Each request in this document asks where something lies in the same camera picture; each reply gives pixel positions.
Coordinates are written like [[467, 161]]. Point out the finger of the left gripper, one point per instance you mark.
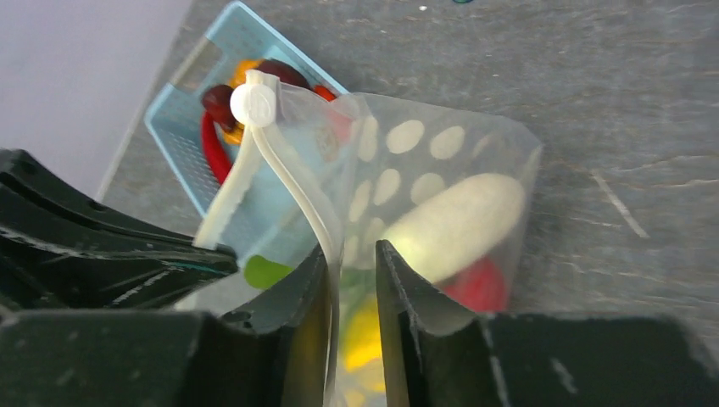
[[61, 249]]

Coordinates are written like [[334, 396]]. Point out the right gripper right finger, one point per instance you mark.
[[437, 352]]

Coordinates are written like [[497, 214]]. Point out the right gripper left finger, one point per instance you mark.
[[271, 351]]

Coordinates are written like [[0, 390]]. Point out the yellow toy pear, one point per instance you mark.
[[360, 375]]

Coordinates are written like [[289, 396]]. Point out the red toy tomato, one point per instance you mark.
[[480, 287]]

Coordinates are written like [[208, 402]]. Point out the white toy radish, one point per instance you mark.
[[451, 230]]

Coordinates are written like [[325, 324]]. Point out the clear polka dot zip bag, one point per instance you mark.
[[358, 161]]

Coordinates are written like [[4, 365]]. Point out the light blue plastic basket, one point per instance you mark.
[[268, 222]]

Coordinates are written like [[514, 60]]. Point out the red toy chili pepper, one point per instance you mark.
[[214, 153]]

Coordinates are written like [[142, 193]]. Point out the small dark red fruit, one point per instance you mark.
[[216, 101]]

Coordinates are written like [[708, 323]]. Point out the orange toy carrot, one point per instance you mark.
[[324, 93]]

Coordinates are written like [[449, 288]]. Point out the dark red toy fruit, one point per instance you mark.
[[285, 72]]

